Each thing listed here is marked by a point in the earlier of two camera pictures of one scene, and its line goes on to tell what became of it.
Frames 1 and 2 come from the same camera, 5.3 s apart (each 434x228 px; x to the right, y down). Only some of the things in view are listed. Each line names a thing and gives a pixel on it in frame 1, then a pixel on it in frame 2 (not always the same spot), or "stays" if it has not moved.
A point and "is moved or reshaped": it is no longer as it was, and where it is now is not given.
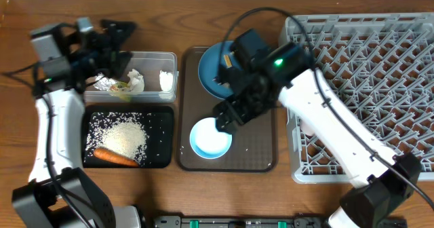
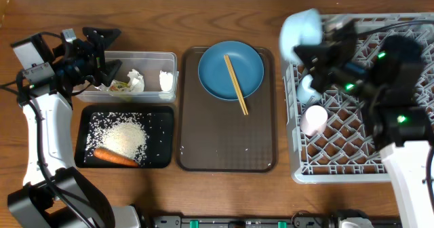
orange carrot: (111, 156) stays
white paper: (166, 81) stays
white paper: (137, 81) stays
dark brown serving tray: (253, 148) stays
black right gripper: (232, 105) -> (331, 58)
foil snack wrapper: (105, 83) is moved or reshaped
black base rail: (298, 221) stays
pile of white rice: (125, 133) stays
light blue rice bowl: (207, 142) -> (300, 28)
